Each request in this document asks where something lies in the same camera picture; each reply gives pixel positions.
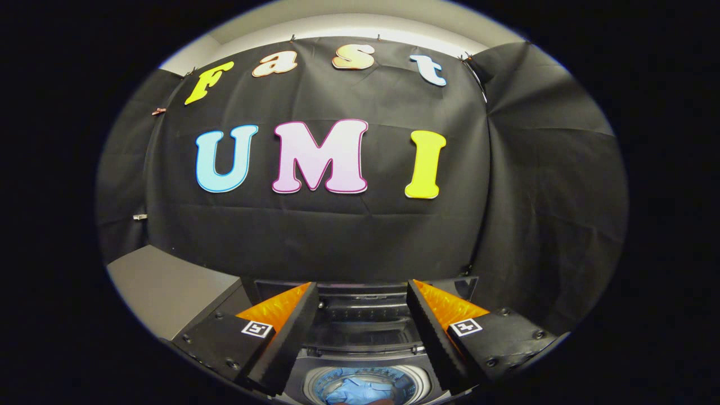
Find dark grey washing machine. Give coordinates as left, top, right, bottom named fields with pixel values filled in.
left=274, top=337, right=457, bottom=405

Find grey cabinet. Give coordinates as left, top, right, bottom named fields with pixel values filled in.
left=106, top=244, right=255, bottom=345

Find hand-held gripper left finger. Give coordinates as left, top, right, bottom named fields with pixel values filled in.
left=170, top=281, right=320, bottom=396

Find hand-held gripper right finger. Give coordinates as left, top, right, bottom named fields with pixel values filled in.
left=406, top=279, right=559, bottom=393

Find light blue polo shirt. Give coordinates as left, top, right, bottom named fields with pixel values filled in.
left=325, top=375, right=395, bottom=405

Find black backdrop cloth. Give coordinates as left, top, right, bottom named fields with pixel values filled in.
left=96, top=37, right=628, bottom=336

